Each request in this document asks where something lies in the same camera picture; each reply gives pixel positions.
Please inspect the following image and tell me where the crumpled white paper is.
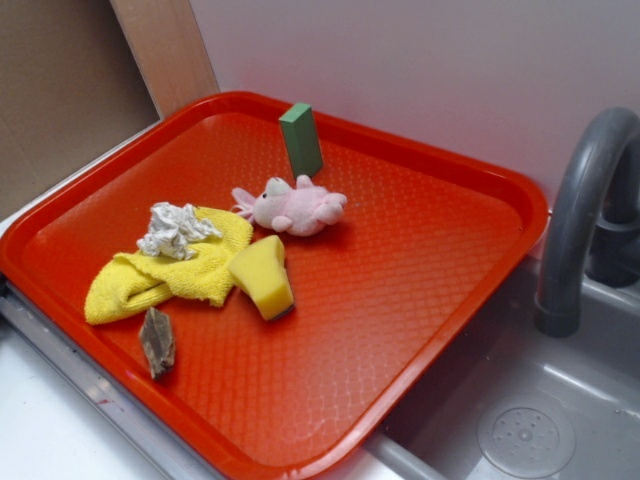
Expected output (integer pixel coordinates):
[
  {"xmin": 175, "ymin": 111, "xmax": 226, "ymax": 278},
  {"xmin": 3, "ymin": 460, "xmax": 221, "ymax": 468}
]
[{"xmin": 136, "ymin": 202, "xmax": 223, "ymax": 261}]

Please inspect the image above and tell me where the pink plush toy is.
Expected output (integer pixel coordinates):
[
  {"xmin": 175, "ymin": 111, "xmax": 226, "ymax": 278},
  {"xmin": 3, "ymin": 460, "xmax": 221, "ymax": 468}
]
[{"xmin": 231, "ymin": 175, "xmax": 347, "ymax": 237}]

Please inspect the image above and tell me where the yellow sponge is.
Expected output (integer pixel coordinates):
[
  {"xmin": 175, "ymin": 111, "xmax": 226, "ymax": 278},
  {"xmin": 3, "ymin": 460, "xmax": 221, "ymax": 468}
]
[{"xmin": 228, "ymin": 235, "xmax": 295, "ymax": 321}]

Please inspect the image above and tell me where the red plastic tray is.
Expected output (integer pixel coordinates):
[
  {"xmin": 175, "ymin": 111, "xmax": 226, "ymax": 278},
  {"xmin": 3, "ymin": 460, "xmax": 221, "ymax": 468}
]
[{"xmin": 1, "ymin": 92, "xmax": 548, "ymax": 479}]

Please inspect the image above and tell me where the green rectangular block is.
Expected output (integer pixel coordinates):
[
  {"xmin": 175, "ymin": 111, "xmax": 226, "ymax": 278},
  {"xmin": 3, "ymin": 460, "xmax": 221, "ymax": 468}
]
[{"xmin": 279, "ymin": 103, "xmax": 324, "ymax": 179}]

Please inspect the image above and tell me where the brown wood piece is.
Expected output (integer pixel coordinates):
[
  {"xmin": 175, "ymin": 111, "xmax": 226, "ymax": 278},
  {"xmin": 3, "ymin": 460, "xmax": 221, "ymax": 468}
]
[{"xmin": 138, "ymin": 307, "xmax": 176, "ymax": 380}]

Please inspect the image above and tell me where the yellow microfiber cloth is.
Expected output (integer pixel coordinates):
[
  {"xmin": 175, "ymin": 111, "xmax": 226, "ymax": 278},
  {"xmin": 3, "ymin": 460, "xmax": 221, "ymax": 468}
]
[{"xmin": 84, "ymin": 207, "xmax": 254, "ymax": 325}]

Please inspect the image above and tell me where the grey plastic sink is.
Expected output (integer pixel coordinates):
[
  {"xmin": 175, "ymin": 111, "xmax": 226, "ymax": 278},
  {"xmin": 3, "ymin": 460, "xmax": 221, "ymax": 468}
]
[{"xmin": 368, "ymin": 256, "xmax": 640, "ymax": 480}]

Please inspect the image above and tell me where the light wooden board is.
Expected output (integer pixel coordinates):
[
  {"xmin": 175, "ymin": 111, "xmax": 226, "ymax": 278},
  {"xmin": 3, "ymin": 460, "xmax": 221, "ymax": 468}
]
[{"xmin": 111, "ymin": 0, "xmax": 220, "ymax": 118}]

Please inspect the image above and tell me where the grey plastic faucet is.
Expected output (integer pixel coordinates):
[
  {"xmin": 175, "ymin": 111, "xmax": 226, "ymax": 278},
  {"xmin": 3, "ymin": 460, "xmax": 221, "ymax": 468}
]
[{"xmin": 535, "ymin": 107, "xmax": 639, "ymax": 337}]

